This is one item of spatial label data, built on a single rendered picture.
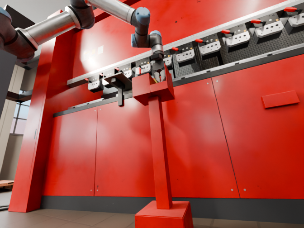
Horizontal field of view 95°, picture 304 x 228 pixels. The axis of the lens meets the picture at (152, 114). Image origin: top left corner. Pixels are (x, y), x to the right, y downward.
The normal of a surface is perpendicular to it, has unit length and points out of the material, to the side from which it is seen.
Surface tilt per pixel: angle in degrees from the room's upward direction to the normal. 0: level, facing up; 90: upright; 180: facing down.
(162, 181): 90
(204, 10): 90
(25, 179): 90
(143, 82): 90
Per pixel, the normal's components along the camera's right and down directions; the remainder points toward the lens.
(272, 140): -0.37, -0.26
